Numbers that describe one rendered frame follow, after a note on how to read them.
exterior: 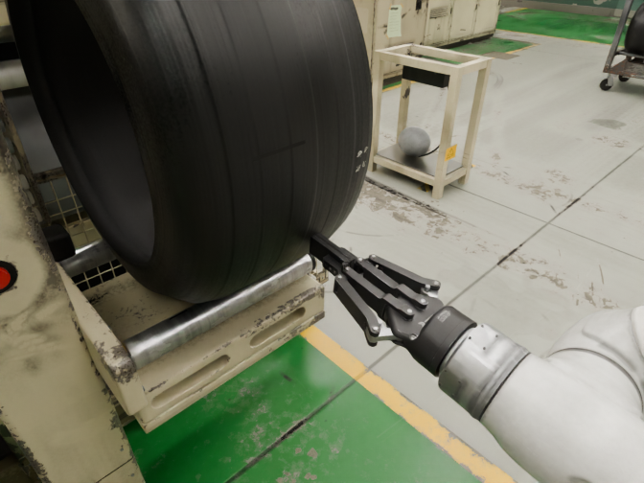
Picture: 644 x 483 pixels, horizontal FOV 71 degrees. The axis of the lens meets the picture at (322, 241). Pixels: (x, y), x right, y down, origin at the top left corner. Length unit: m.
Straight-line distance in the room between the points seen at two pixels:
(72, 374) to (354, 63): 0.57
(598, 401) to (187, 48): 0.48
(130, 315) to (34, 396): 0.24
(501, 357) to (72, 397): 0.60
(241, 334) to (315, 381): 1.06
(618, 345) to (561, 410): 0.13
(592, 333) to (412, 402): 1.23
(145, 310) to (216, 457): 0.82
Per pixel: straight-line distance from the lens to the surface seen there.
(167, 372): 0.72
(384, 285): 0.57
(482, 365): 0.49
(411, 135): 3.09
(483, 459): 1.69
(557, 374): 0.50
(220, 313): 0.72
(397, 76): 5.50
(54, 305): 0.69
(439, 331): 0.51
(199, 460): 1.66
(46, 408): 0.79
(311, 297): 0.81
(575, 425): 0.48
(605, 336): 0.58
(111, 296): 0.98
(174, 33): 0.46
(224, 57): 0.46
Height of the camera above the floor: 1.39
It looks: 34 degrees down
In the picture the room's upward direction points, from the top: straight up
